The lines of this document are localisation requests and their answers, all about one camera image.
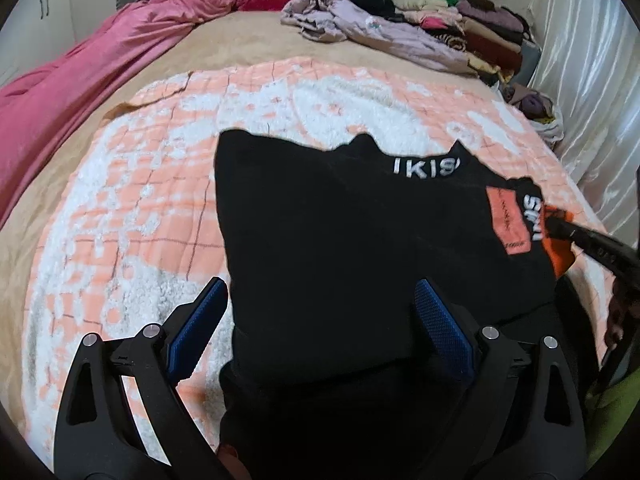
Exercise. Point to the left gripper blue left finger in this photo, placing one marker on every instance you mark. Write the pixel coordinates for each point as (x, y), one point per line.
(189, 328)

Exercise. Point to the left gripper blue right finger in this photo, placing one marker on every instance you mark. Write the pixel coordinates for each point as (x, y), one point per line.
(455, 352)

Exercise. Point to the black long sleeve sweater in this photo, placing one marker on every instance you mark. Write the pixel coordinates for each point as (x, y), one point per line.
(334, 376)

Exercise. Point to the bag of clothes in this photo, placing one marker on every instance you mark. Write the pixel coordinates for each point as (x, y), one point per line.
(541, 112)

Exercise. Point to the stack of folded clothes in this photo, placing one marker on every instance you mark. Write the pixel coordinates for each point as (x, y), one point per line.
(497, 42)

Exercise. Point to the person's right hand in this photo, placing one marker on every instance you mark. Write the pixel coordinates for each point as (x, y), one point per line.
(624, 304)

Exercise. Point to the person's left hand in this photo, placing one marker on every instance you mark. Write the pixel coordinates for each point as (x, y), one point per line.
(229, 458)

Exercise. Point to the peach white plush blanket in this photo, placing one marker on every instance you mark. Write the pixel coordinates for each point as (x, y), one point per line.
(136, 233)

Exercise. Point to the white satin curtain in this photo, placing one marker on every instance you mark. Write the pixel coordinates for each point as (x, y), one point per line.
(590, 67)

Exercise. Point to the pink duvet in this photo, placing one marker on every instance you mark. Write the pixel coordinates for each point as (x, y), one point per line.
(42, 108)

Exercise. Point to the red garment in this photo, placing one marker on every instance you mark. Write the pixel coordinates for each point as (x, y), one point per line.
(260, 5)

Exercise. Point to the white wardrobe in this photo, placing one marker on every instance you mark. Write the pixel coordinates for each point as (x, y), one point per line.
(36, 32)

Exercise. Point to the lilac crumpled garment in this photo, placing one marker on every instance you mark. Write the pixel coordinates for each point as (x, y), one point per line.
(328, 21)

